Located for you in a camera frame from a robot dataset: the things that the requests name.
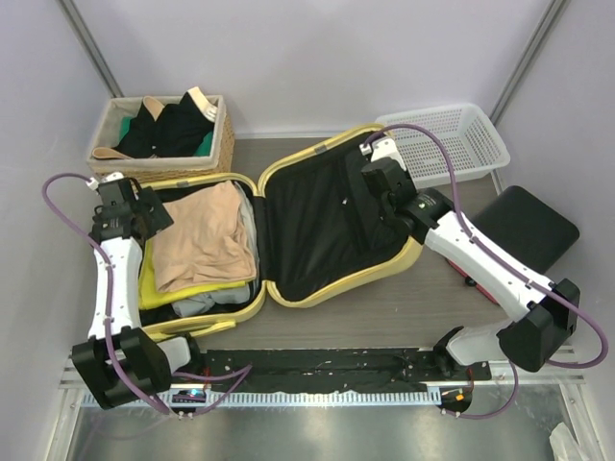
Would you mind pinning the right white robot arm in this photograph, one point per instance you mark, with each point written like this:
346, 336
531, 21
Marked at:
538, 320

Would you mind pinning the white plastic mesh basket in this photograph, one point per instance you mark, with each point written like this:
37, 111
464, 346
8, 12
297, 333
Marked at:
472, 141

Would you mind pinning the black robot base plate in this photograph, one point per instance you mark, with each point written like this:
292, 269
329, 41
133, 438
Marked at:
324, 371

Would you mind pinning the crumpled white plastic bag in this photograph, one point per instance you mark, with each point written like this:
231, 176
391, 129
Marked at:
564, 445

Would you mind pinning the white slotted cable duct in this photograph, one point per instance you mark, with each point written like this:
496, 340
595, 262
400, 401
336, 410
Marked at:
279, 399

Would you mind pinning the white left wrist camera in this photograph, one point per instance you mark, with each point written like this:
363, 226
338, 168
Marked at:
93, 183

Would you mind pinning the beige garment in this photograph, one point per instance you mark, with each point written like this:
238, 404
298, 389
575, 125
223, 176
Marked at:
207, 244

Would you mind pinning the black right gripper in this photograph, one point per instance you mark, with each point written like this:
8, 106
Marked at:
405, 178

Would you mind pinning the yellow hard-shell suitcase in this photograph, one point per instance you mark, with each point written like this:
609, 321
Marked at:
319, 233

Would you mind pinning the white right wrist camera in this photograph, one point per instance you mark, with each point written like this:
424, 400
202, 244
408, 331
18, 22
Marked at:
384, 147

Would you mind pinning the black clothing in basket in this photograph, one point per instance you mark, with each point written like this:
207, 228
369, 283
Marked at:
176, 132

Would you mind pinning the woven wicker basket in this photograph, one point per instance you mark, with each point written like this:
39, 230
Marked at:
159, 169

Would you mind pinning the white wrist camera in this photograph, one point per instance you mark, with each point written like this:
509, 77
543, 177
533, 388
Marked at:
93, 183
384, 147

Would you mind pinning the black and pink drawer box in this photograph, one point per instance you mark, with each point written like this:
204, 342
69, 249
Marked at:
527, 228

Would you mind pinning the beige shoe insole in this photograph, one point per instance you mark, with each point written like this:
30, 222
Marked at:
106, 153

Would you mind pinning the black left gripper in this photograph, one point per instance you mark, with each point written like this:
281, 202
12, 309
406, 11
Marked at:
158, 218

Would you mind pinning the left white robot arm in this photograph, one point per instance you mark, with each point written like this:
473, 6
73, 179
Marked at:
119, 363

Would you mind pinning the green cloth in basket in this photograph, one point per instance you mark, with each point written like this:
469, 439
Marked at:
203, 149

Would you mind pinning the beige item with white tag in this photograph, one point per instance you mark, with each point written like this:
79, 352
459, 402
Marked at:
203, 104

